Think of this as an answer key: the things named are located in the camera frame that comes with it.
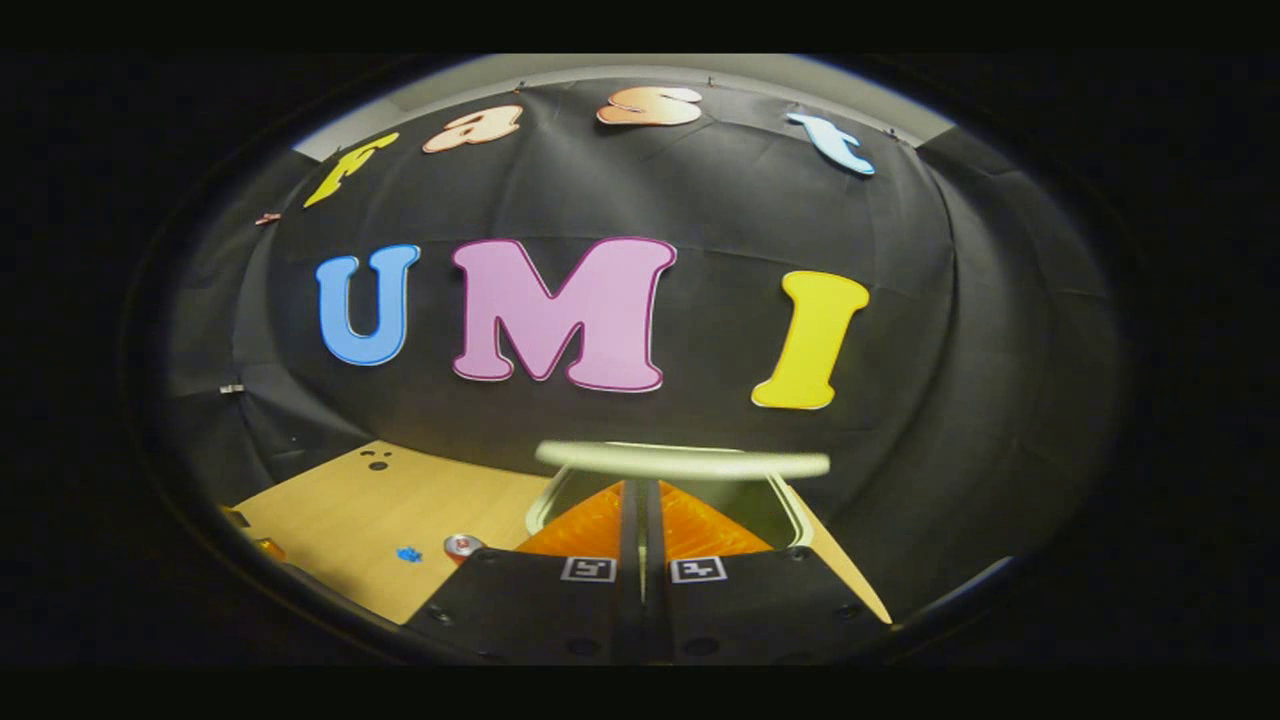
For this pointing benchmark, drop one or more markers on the wooden desktop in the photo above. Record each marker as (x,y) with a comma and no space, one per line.
(340,520)

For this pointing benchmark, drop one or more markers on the pale green desktop garbage bin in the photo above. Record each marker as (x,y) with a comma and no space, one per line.
(680,460)

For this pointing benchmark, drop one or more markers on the red pop can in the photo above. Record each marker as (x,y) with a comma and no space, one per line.
(462,547)

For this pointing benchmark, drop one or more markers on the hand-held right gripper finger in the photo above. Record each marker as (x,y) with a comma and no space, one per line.
(630,545)
(653,545)

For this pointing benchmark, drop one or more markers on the black backdrop cloth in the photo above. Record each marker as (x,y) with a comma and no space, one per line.
(700,200)

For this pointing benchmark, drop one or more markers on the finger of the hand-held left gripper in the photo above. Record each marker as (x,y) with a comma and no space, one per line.
(268,548)

